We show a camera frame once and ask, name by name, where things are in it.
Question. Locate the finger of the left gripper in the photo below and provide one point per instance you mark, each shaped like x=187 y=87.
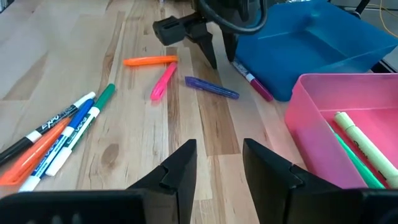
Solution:
x=230 y=43
x=203 y=37

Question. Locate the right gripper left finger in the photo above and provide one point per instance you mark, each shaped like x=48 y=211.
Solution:
x=177 y=193

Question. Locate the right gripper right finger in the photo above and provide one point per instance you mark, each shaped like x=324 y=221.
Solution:
x=267 y=186

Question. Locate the orange highlighter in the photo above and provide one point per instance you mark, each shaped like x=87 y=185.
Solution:
x=149 y=60

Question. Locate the purple Expo marker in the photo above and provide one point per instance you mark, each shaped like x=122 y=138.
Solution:
x=255 y=82

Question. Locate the violet blue highlighter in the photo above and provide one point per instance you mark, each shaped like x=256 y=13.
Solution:
x=211 y=88

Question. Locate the pink highlighter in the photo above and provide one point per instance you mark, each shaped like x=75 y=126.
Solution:
x=163 y=82

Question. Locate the blue plastic bin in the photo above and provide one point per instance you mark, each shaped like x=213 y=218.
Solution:
x=311 y=46

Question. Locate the green highlighter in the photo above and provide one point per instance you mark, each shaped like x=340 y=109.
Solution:
x=357 y=161

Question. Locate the green Expo marker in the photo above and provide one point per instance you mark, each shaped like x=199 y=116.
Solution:
x=90 y=115

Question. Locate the blue Expo marker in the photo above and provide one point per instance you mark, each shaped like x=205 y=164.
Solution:
x=71 y=124

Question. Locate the black Expo marker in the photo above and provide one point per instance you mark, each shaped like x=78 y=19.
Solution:
x=46 y=123

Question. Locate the orange Expo marker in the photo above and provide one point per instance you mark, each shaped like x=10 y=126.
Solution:
x=34 y=152

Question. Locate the pink plastic bin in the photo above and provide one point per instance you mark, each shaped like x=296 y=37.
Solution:
x=311 y=140

